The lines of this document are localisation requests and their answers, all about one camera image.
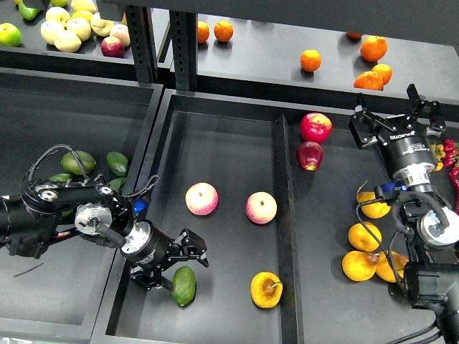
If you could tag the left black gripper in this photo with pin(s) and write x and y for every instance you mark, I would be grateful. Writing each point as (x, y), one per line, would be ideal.
(146, 246)

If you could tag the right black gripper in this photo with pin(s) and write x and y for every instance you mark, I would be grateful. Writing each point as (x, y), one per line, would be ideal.
(402, 140)

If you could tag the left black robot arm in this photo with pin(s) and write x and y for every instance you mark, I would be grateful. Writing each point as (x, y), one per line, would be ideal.
(48, 212)

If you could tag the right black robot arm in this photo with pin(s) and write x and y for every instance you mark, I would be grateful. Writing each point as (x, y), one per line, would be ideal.
(418, 211)

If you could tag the yellow pear with stem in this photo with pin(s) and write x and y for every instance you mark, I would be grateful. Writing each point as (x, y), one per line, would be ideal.
(375, 210)

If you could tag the pale yellow pear right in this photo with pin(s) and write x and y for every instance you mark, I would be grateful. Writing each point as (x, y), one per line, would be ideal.
(101, 27)

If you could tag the pale yellow pear front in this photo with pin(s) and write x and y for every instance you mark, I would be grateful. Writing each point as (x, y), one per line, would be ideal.
(67, 41)

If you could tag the pale yellow pear centre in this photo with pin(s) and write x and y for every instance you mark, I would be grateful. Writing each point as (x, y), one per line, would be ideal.
(81, 27)

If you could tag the pale yellow pear left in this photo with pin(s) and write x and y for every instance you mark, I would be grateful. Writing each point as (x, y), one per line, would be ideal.
(49, 30)

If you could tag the orange cherry tomato cluster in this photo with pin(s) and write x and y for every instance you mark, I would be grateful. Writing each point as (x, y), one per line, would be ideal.
(438, 150)

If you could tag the red cherry tomato cluster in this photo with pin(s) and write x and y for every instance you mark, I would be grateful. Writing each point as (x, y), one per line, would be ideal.
(451, 149)

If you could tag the orange right small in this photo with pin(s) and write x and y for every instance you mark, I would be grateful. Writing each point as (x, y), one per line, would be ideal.
(385, 71)

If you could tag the orange front right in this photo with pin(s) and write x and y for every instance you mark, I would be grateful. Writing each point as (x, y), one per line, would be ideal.
(369, 80)

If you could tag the pink apple left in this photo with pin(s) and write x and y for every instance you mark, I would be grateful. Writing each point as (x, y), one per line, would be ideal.
(201, 199)

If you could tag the pink apple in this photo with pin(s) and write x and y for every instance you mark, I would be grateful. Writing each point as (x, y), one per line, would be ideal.
(261, 207)
(201, 199)

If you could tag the red chili pepper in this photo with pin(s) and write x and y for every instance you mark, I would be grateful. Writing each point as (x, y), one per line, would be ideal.
(454, 177)

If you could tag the large orange top right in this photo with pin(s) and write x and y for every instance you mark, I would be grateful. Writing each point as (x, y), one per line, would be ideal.
(373, 48)

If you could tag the bright red apple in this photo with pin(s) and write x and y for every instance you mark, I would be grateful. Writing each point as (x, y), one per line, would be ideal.
(315, 127)

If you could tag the dark red apple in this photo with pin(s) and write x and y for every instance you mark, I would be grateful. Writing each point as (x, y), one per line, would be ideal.
(309, 155)

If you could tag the orange hidden under shelf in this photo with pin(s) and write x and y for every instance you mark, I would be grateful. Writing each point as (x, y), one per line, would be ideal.
(354, 35)

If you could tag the pink apple right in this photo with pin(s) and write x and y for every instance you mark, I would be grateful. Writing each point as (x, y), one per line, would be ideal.
(261, 207)

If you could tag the orange centre shelf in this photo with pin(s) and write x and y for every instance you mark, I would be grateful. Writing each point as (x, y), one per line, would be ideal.
(310, 60)

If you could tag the orange shelf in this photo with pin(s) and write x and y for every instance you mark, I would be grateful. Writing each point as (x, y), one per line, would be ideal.
(310, 60)
(223, 31)

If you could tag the orange left shelf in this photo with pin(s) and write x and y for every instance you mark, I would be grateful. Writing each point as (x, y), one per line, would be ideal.
(223, 31)

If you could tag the red apple on shelf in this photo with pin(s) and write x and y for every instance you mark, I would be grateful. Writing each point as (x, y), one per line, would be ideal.
(112, 47)

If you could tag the pink peach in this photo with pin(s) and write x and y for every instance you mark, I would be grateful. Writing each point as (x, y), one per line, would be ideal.
(120, 31)

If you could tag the yellow lemon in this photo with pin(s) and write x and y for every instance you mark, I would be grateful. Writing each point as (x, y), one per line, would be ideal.
(83, 14)

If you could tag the orange behind post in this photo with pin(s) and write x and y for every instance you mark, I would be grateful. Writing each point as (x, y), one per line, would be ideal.
(203, 32)

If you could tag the black shelf post right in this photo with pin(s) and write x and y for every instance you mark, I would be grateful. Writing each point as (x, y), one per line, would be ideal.
(183, 28)

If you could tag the black shelf post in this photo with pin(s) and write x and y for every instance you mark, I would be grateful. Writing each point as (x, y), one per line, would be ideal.
(140, 29)
(183, 28)

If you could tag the black shelf post left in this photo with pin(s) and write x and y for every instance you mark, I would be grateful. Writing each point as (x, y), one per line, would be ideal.
(140, 29)

